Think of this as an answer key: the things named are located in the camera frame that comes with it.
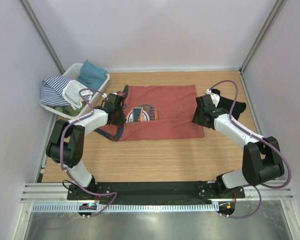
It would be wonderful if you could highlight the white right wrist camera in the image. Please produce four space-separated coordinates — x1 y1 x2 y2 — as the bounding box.
205 88 221 106

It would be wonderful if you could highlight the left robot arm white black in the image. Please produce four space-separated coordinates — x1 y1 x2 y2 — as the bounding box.
45 93 126 200

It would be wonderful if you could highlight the aluminium front rail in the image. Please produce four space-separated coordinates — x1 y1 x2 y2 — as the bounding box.
20 182 71 203

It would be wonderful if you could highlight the red tank top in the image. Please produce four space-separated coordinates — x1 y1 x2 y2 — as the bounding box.
95 85 205 142

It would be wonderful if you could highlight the white slotted cable duct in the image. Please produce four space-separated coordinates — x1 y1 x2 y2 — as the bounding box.
32 202 219 213

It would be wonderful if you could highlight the green camouflage garment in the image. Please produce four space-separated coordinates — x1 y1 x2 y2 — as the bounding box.
48 101 86 117

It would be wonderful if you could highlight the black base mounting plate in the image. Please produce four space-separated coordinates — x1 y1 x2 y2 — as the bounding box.
66 180 246 201

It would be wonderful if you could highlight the teal blue garment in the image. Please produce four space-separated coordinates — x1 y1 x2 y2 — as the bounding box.
77 60 108 90

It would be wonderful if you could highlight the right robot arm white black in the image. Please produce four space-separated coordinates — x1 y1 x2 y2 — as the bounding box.
192 93 285 198

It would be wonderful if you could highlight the white plastic laundry basket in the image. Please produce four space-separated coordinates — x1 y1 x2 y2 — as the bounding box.
40 60 110 120

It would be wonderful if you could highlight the blue white striped garment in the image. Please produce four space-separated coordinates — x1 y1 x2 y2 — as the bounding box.
40 76 94 110

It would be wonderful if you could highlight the black tank top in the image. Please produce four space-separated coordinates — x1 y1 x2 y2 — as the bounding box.
211 88 247 121

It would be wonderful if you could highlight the aluminium frame post left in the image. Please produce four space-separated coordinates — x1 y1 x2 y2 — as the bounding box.
19 0 65 74

